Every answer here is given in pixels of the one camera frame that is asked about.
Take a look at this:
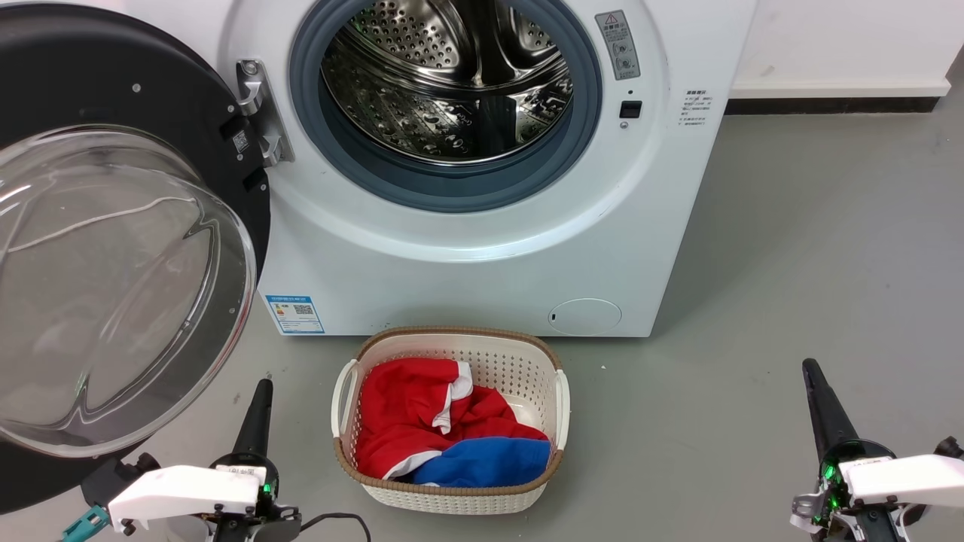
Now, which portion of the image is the black round glass washer door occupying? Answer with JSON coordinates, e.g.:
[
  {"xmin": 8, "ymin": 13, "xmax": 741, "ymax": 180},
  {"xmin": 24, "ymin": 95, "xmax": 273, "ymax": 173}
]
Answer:
[{"xmin": 0, "ymin": 4, "xmax": 272, "ymax": 516}]

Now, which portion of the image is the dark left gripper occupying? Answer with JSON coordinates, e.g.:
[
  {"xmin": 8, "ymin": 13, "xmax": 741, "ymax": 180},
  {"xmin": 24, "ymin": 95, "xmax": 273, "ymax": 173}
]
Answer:
[{"xmin": 209, "ymin": 379, "xmax": 302, "ymax": 531}]

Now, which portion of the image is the white floor cable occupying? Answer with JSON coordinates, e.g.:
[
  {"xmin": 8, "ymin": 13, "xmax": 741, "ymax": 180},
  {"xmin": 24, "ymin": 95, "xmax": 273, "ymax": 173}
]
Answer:
[{"xmin": 6, "ymin": 197, "xmax": 198, "ymax": 254}]

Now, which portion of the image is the grey warning sticker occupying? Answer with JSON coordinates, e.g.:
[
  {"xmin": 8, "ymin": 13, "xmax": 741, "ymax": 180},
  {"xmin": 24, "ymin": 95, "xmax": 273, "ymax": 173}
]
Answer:
[{"xmin": 595, "ymin": 10, "xmax": 642, "ymax": 81}]

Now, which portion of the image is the silver metal door hinge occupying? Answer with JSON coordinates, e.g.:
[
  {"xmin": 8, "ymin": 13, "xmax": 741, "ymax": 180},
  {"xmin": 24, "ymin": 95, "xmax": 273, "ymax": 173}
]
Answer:
[{"xmin": 236, "ymin": 59, "xmax": 296, "ymax": 168}]

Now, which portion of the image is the round white filter cover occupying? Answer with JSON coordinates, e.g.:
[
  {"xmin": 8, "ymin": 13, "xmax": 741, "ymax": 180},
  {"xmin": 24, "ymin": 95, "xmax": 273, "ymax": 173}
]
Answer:
[{"xmin": 548, "ymin": 298, "xmax": 623, "ymax": 337}]

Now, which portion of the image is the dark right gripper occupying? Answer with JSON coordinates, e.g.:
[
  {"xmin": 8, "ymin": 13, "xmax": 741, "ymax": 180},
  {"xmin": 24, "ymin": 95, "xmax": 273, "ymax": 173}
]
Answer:
[{"xmin": 791, "ymin": 358, "xmax": 895, "ymax": 522}]

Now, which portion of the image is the red and white garment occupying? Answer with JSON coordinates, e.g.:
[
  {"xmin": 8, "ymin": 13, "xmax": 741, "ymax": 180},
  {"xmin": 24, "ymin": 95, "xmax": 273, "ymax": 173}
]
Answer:
[{"xmin": 355, "ymin": 358, "xmax": 551, "ymax": 483}]

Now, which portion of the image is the white front-load washing machine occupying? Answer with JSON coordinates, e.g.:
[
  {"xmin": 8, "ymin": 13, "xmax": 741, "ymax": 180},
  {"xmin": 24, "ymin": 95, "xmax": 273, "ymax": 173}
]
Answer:
[{"xmin": 113, "ymin": 0, "xmax": 760, "ymax": 338}]

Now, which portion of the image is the blue garment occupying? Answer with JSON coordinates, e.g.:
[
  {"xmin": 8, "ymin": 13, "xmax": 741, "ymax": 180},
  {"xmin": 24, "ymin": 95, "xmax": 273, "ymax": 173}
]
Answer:
[{"xmin": 413, "ymin": 437, "xmax": 552, "ymax": 488}]

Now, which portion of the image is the blue energy label sticker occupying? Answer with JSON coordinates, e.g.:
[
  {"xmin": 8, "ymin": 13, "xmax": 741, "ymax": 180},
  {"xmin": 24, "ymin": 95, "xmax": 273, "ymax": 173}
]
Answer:
[{"xmin": 265, "ymin": 294, "xmax": 325, "ymax": 335}]

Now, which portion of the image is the white plastic laundry basket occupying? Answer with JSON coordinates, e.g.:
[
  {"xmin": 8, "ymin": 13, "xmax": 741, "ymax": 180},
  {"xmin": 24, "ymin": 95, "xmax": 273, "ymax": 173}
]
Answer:
[{"xmin": 331, "ymin": 326, "xmax": 571, "ymax": 516}]

